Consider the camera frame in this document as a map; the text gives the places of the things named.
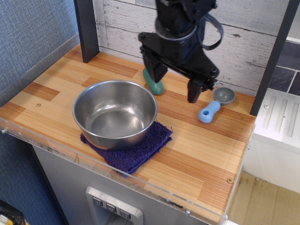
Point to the stainless steel bowl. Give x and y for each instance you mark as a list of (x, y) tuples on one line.
[(115, 114)]

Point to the blue and grey spoon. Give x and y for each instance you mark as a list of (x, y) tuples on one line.
[(222, 96)]

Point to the yellow and black object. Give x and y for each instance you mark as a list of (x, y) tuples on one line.
[(11, 216)]

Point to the clear acrylic edge guard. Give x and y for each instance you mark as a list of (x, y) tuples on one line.
[(151, 168)]

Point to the green oblong toy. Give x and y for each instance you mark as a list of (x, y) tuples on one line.
[(155, 88)]

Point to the purple folded cloth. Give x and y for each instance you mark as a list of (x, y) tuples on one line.
[(129, 160)]

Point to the dark grey right post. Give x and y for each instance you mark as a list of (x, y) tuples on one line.
[(275, 53)]

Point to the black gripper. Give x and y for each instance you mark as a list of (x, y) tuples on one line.
[(183, 53)]

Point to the silver dispenser panel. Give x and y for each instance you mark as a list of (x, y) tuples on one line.
[(108, 210)]

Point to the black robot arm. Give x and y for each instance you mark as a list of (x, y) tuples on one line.
[(180, 15)]

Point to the white ridged appliance top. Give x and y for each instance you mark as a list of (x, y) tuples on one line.
[(278, 120)]

